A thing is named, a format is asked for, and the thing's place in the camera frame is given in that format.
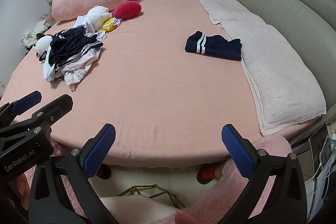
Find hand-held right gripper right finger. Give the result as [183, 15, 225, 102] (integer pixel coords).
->
[221, 124, 307, 224]

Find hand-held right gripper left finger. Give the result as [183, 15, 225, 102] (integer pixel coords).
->
[28, 123, 117, 224]

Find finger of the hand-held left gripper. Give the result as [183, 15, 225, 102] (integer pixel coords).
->
[0, 94, 73, 138]
[0, 91, 42, 125]

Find navy pants grey side stripes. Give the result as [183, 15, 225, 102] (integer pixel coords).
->
[47, 27, 104, 67]

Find pile of pink white clothes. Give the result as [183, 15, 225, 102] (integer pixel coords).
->
[56, 46, 107, 92]

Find person's left hand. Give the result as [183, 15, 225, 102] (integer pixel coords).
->
[14, 174, 33, 210]

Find red black slipper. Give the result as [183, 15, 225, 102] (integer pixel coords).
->
[196, 162, 223, 185]
[96, 164, 112, 180]

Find pink fluffy robe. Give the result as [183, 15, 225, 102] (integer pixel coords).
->
[16, 133, 293, 224]

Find light blue garment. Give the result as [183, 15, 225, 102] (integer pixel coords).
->
[43, 51, 63, 83]

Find panda plush toy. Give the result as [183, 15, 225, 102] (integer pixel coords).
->
[35, 33, 54, 54]

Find white cloth heap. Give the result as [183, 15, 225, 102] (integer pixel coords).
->
[21, 21, 51, 50]

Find white waffle blanket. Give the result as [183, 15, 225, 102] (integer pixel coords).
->
[196, 0, 327, 136]

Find bed with pink sheet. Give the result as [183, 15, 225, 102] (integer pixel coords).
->
[0, 0, 327, 169]

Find white shirt navy collar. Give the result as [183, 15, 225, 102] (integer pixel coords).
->
[76, 15, 108, 42]

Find yellow packet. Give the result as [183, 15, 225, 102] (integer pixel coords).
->
[98, 17, 123, 32]

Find white plush toy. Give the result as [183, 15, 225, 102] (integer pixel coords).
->
[87, 6, 111, 30]

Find navy shorts white stripes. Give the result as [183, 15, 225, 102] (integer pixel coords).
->
[184, 31, 242, 62]

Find red plush pillow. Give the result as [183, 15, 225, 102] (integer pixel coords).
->
[112, 1, 142, 18]

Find gold wire basket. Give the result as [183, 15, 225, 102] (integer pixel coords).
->
[115, 183, 185, 210]

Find white cable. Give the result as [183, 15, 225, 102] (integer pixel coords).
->
[306, 144, 336, 184]

